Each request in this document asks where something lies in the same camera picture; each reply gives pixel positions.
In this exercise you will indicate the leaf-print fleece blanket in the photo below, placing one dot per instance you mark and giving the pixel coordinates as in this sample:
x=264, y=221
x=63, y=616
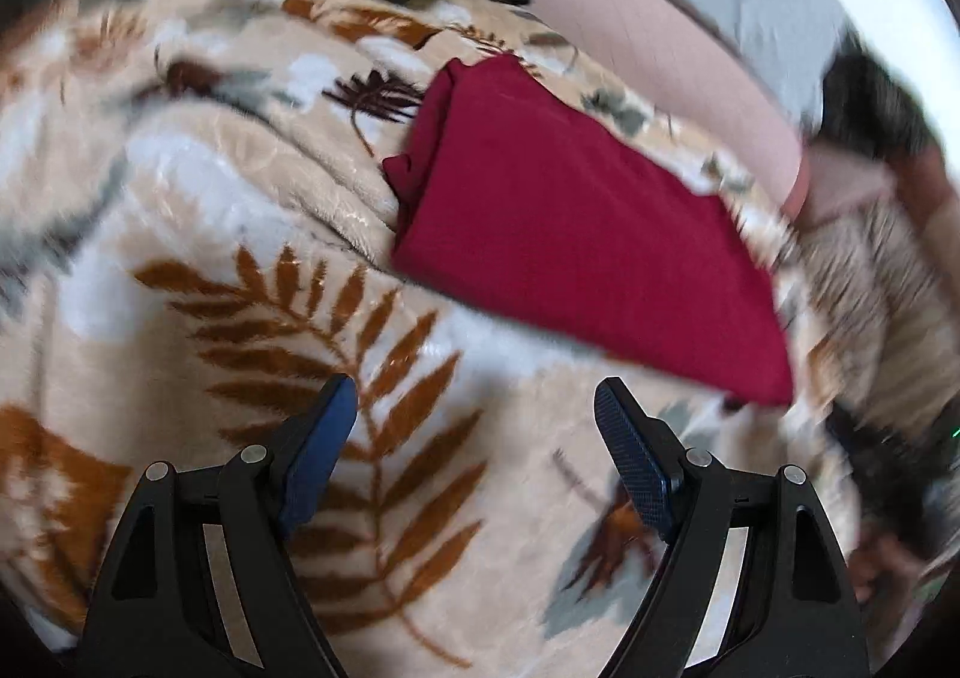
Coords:
x=225, y=198

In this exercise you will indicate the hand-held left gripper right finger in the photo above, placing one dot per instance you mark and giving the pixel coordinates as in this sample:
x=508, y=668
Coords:
x=634, y=453

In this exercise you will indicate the dark furry throw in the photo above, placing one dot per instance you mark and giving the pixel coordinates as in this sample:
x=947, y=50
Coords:
x=877, y=100

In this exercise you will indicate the red long-sleeved sweater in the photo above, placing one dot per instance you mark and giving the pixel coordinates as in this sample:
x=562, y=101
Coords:
x=570, y=228

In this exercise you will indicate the brown striped cushion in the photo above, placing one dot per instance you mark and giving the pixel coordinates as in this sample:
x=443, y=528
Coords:
x=877, y=303

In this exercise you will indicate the pink cushion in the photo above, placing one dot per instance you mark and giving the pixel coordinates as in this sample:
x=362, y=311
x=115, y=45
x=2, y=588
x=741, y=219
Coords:
x=660, y=55

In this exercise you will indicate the brown and cream cushion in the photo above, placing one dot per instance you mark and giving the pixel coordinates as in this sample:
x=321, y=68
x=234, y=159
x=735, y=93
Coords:
x=892, y=187

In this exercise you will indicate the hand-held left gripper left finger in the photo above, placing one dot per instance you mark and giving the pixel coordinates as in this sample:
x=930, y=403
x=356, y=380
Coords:
x=319, y=460

